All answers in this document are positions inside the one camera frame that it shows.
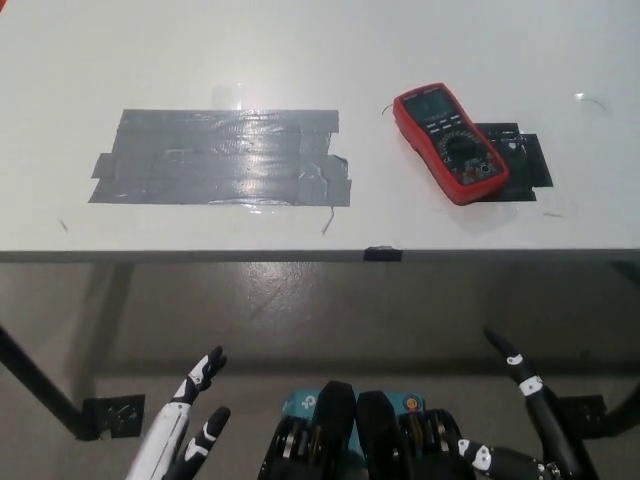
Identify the black right hand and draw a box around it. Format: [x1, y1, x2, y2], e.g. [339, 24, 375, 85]
[457, 327, 601, 480]

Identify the small black tape piece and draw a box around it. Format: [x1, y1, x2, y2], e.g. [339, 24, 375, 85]
[363, 244, 404, 264]

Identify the grey duct tape patch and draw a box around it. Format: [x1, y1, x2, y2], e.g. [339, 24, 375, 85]
[87, 108, 353, 207]

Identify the black and teal robot torso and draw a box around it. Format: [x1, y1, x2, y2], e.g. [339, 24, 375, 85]
[257, 379, 476, 480]

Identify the red digital multimeter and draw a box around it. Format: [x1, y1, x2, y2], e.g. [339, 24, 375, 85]
[391, 82, 511, 206]

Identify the black table leg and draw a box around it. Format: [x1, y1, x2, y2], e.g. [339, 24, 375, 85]
[0, 324, 96, 441]

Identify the white and black left hand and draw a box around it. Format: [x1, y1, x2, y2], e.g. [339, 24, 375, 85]
[127, 345, 232, 480]

